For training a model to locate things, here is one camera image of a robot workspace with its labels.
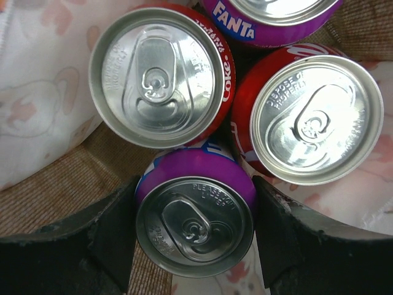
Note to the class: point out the red soda can back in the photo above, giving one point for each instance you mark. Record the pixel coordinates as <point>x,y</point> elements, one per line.
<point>162,76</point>

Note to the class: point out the purple fanta can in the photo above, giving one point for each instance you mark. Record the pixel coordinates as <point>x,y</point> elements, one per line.
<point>196,210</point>
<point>270,24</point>

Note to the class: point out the canvas tote bag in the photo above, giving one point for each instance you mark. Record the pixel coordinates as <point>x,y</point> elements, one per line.
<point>57,156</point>

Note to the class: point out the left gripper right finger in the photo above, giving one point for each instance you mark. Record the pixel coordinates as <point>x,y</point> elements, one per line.
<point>304,252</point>

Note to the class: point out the red soda can front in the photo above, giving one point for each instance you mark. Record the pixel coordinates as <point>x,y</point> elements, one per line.
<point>306,114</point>

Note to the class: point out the red soda can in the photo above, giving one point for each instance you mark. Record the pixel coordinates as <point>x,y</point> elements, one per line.
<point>162,76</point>
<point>306,114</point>

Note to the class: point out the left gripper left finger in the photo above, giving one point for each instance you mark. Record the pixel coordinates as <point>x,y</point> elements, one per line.
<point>89,252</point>

